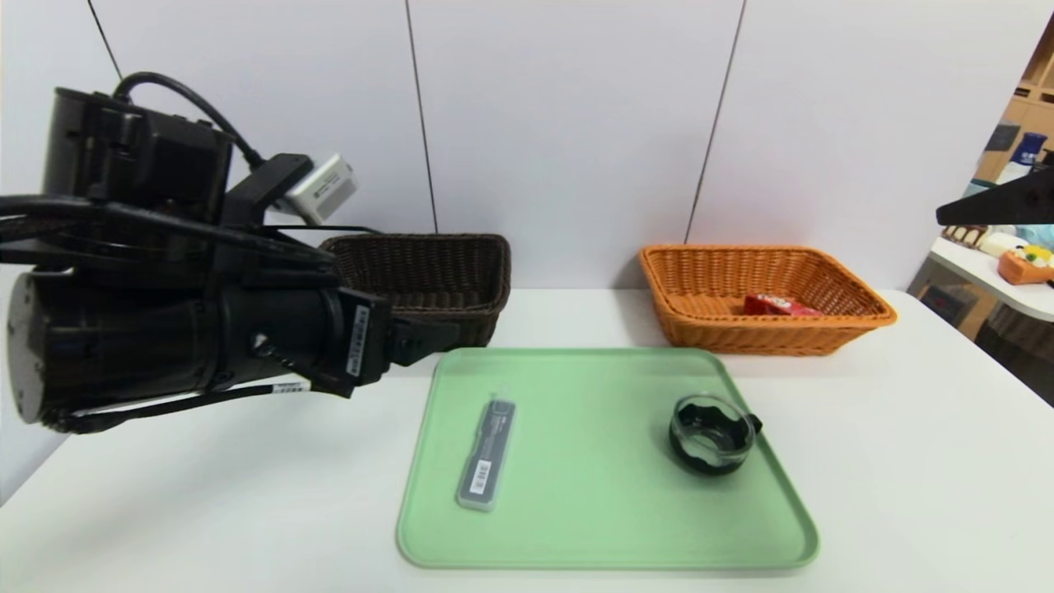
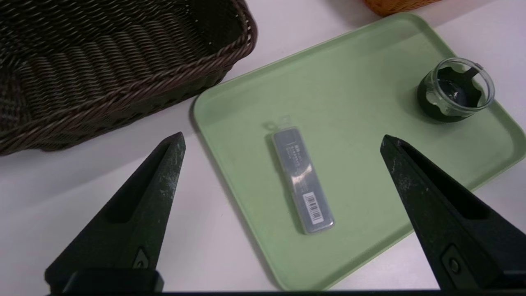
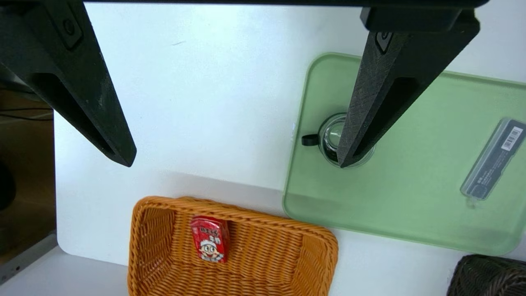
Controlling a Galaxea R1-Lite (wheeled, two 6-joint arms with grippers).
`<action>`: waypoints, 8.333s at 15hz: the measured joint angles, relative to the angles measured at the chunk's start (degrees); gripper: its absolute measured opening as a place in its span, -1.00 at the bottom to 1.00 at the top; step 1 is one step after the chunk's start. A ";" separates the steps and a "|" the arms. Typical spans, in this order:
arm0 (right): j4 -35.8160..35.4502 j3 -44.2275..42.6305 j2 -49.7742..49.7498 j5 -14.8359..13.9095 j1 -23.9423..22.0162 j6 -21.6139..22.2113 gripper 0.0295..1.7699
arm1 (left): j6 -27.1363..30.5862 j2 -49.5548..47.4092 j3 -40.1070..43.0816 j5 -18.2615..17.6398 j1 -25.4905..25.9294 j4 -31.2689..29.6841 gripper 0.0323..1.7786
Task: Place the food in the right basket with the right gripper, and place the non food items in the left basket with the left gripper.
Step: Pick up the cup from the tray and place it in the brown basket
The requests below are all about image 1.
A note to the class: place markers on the green plastic tray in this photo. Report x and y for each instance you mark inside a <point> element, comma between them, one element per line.
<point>593,511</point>

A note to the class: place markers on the light blue plastic bag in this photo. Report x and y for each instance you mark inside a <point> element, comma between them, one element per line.
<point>1039,235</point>

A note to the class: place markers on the white oval item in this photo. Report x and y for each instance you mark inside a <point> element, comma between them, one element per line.
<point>998,245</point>

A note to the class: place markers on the brown cake slice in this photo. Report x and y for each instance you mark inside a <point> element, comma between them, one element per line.
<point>963,235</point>

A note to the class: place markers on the blue capped white bottle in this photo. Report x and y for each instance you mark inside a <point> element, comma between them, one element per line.
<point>1029,148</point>

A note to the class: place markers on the white side table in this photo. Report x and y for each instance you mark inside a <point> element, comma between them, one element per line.
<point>980,276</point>

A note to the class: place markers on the grey plastic compass case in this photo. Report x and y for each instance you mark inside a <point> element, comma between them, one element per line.
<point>487,457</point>

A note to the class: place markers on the pale teal cup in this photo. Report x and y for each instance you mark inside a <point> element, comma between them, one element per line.
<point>984,188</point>

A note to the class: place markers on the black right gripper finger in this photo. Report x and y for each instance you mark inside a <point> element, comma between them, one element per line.
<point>1013,204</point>

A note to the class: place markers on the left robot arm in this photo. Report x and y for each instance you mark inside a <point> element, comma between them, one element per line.
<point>107,346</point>

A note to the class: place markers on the glass ashtray black base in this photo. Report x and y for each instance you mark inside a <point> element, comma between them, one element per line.
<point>710,453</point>

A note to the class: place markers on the wooden shelf unit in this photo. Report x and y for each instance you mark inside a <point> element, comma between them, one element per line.
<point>1033,99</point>

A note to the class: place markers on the orange wicker basket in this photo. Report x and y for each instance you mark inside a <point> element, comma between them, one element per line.
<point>708,329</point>

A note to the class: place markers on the dark brown wicker basket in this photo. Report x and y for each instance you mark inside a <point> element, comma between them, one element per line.
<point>461,272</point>

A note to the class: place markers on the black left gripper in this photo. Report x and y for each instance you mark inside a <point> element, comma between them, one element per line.
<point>366,341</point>

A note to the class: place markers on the orange toy food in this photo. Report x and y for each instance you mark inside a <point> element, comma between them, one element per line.
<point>1021,270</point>

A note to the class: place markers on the red snack box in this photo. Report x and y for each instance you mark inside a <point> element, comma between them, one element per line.
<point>774,305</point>

